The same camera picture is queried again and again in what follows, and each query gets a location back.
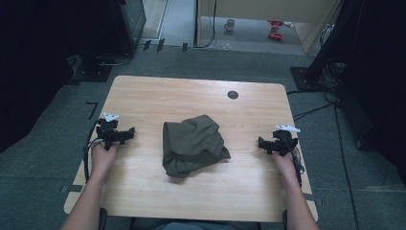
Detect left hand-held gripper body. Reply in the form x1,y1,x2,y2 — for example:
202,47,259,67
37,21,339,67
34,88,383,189
95,112,128,151

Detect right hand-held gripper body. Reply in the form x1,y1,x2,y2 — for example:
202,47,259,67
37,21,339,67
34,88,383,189
269,125,302,157

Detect olive green shorts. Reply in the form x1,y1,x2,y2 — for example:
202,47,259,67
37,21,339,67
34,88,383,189
162,114,232,179

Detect person's right hand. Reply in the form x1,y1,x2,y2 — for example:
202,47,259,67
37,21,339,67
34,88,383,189
271,150,300,182

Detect person's left hand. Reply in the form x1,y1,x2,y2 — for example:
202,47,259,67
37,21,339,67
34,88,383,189
90,141,120,176

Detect black stand base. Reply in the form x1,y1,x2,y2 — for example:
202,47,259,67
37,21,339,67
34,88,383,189
289,65,324,92
70,53,113,83

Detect person's lap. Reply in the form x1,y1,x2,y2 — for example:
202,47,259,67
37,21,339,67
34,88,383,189
128,218,262,230

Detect black curtain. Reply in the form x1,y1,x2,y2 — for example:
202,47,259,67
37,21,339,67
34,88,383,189
305,0,406,188
0,0,127,153

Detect black equipment cabinet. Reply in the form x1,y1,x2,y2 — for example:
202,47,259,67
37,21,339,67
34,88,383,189
108,0,147,56

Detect grey mug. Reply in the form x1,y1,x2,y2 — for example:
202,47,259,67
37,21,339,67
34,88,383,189
223,18,237,34

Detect light wooden cabinet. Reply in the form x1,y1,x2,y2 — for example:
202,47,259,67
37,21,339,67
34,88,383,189
195,0,345,56

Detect right hand-held gripper cable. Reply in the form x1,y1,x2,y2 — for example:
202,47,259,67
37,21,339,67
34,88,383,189
286,133,306,188

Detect hand-held gripper cable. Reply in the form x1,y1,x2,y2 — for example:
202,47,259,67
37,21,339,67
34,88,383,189
286,133,306,188
82,119,107,184

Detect left hand-held gripper cable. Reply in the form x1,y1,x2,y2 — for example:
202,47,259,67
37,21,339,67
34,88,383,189
82,119,107,184

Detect black floor cable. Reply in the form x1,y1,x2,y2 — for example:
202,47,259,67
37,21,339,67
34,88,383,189
285,90,361,230

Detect bundle of black cables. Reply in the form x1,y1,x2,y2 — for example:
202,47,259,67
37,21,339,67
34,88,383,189
318,58,349,92

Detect black hanging cable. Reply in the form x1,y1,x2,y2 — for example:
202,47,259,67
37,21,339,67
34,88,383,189
192,0,218,50

